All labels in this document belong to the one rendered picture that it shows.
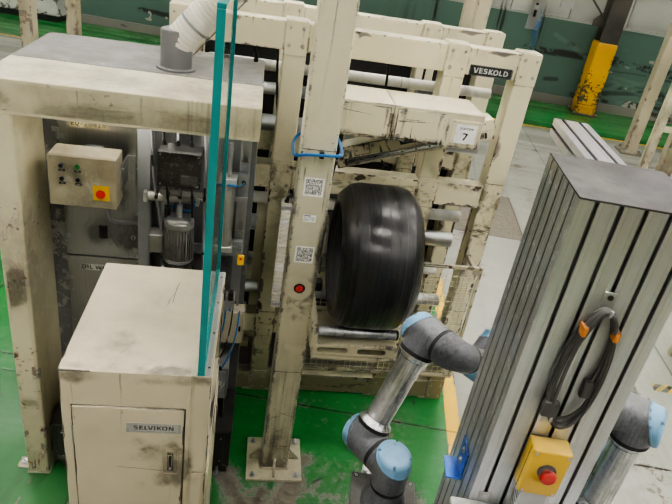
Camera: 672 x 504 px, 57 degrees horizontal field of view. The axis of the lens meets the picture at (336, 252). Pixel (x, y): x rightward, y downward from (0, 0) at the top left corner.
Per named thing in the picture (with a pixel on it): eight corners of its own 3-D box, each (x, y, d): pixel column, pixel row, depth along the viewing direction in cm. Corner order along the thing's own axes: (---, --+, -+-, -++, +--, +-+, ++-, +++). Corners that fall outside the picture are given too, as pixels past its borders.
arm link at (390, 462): (386, 503, 194) (394, 473, 187) (359, 473, 203) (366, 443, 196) (413, 487, 201) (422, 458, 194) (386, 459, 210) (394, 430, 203)
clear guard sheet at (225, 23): (197, 376, 166) (216, 2, 120) (214, 270, 213) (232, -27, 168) (204, 376, 166) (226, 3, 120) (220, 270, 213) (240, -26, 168)
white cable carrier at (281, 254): (270, 307, 254) (282, 203, 232) (270, 300, 259) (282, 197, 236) (281, 308, 255) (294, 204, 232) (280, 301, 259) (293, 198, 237)
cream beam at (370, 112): (333, 134, 246) (339, 98, 239) (328, 115, 268) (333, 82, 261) (477, 151, 255) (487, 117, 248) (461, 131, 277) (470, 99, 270)
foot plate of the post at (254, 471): (245, 480, 293) (246, 475, 291) (247, 438, 316) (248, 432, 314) (301, 482, 297) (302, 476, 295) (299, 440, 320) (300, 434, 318)
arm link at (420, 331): (359, 471, 199) (443, 329, 189) (332, 440, 209) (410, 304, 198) (382, 468, 208) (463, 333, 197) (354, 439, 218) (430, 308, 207)
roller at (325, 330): (314, 329, 257) (315, 337, 254) (316, 322, 254) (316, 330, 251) (395, 334, 263) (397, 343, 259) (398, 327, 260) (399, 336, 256)
